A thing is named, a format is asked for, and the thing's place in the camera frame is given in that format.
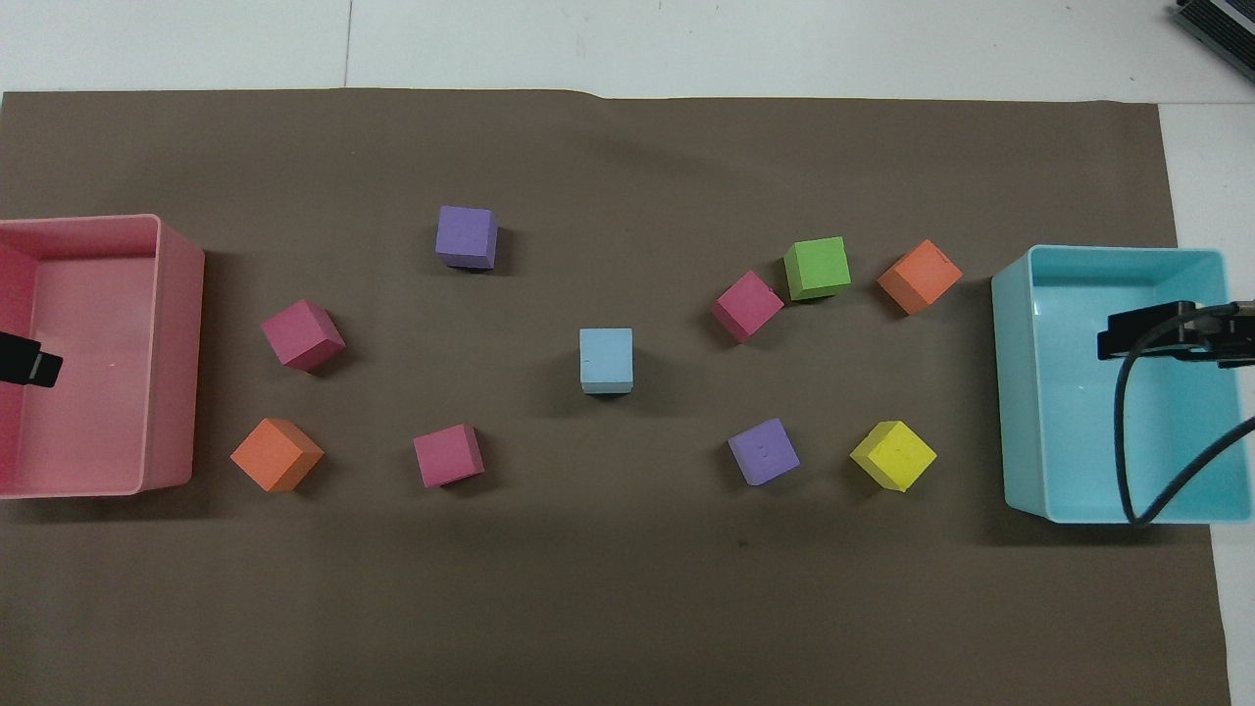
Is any black cable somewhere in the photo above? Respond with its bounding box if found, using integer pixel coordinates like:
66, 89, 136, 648
1116, 302, 1255, 529

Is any purple foam block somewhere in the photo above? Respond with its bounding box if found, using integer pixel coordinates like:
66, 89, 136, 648
435, 204, 499, 271
727, 417, 801, 488

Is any light blue foam block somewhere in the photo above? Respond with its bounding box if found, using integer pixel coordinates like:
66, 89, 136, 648
578, 328, 634, 396

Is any yellow foam block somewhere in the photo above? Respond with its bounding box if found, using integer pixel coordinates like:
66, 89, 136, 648
848, 420, 938, 493

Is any pink plastic bin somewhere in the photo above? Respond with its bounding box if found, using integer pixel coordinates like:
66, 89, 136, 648
0, 214, 206, 500

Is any green foam block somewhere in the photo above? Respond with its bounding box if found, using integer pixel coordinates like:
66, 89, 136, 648
782, 235, 853, 303

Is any pink foam block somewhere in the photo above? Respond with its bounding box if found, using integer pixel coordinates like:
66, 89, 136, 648
412, 423, 485, 489
260, 298, 347, 374
710, 270, 786, 344

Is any black stand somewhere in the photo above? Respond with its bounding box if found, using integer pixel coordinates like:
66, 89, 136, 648
1173, 0, 1255, 76

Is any light blue plastic bin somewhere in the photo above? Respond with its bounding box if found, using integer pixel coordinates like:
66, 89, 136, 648
990, 244, 1255, 525

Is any orange foam block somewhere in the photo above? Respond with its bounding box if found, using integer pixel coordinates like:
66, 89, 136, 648
229, 417, 326, 494
876, 238, 964, 317

